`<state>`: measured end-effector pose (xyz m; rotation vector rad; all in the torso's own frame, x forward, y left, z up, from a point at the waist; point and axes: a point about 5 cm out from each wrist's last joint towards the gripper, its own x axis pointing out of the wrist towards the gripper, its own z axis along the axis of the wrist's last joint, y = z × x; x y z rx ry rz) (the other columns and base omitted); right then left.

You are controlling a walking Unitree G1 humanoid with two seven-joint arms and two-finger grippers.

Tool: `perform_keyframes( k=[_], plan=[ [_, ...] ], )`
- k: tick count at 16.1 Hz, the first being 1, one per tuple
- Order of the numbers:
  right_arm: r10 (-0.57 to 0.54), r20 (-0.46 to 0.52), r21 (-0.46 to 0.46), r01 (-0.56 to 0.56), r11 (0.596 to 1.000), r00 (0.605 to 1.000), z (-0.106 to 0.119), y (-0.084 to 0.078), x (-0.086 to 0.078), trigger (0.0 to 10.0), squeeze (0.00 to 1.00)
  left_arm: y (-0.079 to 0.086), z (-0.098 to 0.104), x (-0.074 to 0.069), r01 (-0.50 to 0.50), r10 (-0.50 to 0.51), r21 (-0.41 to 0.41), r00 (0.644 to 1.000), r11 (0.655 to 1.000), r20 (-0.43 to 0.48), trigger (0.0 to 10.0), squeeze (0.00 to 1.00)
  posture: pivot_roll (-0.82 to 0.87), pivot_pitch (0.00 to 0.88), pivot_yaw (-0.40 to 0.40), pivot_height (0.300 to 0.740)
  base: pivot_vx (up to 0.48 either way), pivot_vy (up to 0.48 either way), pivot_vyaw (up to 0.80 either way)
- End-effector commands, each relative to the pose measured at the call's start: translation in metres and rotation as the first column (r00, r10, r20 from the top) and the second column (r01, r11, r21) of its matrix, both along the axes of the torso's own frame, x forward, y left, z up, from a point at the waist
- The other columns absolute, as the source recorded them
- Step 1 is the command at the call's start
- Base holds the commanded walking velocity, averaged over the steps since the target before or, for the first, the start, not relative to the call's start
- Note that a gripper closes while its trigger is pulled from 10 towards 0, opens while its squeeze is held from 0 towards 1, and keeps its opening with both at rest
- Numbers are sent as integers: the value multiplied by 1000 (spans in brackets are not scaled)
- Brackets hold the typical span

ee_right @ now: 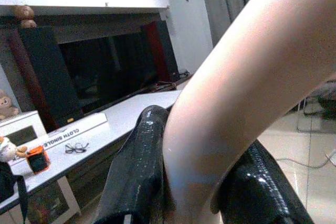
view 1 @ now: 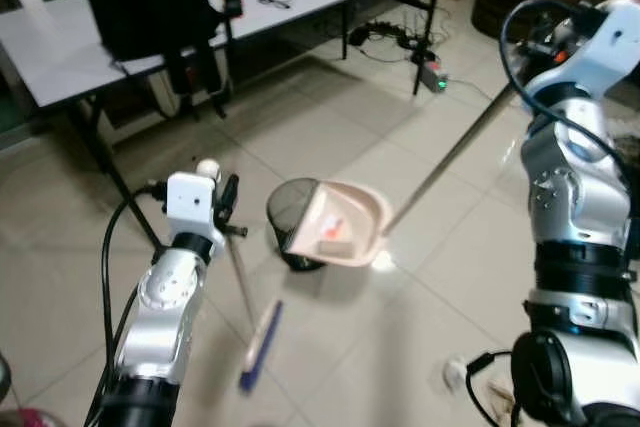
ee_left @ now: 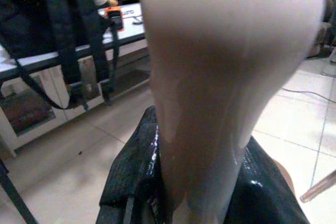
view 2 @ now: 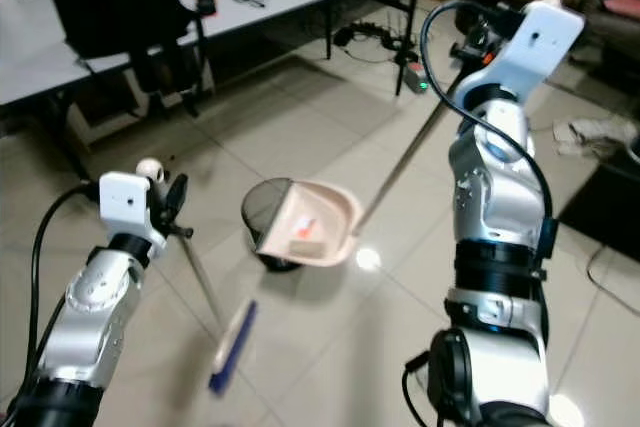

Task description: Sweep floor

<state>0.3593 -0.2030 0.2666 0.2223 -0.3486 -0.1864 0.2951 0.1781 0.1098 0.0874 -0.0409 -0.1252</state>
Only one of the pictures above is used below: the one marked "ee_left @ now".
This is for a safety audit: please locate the black wrapped left gripper left finger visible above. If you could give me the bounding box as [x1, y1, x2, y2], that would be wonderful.
[95, 105, 170, 224]

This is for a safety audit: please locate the black metal frame leg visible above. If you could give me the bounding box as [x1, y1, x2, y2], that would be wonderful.
[0, 158, 39, 224]

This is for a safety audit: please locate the black strap harness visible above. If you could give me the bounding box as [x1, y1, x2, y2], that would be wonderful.
[0, 0, 122, 111]

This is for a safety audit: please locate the black wrapped left gripper right finger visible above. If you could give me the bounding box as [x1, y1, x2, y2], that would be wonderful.
[225, 136, 311, 224]

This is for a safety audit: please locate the orange and black device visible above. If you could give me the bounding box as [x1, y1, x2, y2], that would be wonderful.
[104, 5, 125, 32]

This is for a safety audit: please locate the translucent brown stick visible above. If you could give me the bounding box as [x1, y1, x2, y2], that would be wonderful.
[300, 169, 336, 204]

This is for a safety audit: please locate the grey floor cable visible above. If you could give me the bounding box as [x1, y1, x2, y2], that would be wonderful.
[282, 87, 336, 102]

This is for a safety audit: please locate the white low cabinet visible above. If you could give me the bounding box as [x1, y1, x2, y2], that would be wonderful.
[0, 2, 151, 158]

